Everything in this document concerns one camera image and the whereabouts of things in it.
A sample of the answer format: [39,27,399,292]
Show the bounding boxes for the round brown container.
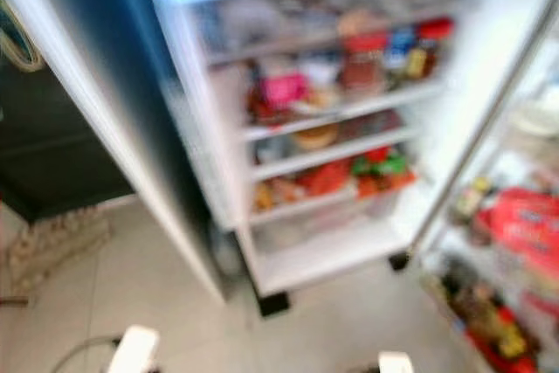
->
[293,124,340,150]

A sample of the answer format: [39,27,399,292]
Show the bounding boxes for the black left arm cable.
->
[50,334,123,373]

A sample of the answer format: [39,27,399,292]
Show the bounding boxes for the black cabinet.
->
[0,50,136,221]

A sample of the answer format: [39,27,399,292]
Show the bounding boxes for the green and red packet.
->
[354,148,413,195]

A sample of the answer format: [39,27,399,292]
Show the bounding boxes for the open fridge body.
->
[411,6,559,373]

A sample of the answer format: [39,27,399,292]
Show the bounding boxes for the white fridge door with shelves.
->
[0,0,559,314]

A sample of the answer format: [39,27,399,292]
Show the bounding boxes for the beige egg carton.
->
[7,211,113,295]

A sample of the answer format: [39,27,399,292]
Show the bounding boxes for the brown bottle yellow label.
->
[445,277,529,361]

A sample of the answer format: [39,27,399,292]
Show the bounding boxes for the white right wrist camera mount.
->
[378,351,414,373]

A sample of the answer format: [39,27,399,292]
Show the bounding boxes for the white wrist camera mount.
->
[378,351,414,373]
[107,325,160,373]

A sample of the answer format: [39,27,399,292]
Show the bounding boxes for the pink packet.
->
[258,74,309,114]

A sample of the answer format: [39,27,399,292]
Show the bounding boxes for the red cap sauce bottle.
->
[411,17,455,77]

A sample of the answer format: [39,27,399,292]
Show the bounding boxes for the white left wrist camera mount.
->
[107,325,160,373]

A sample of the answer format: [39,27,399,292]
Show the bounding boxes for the large red bag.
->
[489,188,559,278]

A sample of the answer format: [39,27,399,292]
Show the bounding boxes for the beige coiled rope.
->
[0,0,45,73]

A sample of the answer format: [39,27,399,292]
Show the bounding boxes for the blue cap bottle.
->
[389,28,416,77]

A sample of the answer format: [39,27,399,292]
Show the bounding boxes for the red lid jar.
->
[341,32,390,94]

